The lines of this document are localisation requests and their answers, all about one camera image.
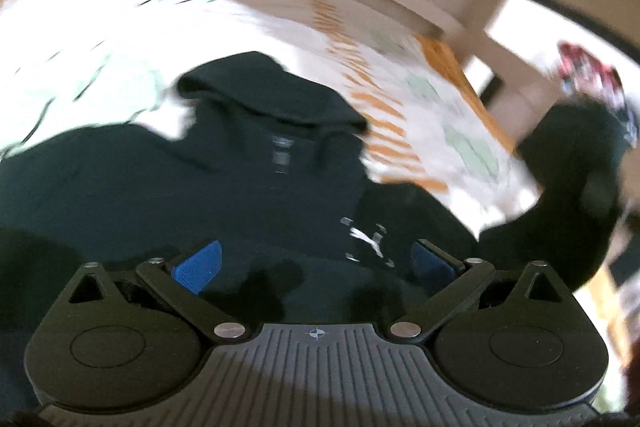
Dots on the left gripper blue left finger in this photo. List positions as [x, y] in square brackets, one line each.
[197, 270]

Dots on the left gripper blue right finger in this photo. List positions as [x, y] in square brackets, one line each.
[433, 267]

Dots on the black hooded sweatshirt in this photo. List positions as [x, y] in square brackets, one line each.
[271, 169]

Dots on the red clothing pile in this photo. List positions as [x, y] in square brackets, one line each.
[581, 73]

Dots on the white leaf-patterned bed sheet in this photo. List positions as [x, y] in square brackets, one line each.
[72, 63]

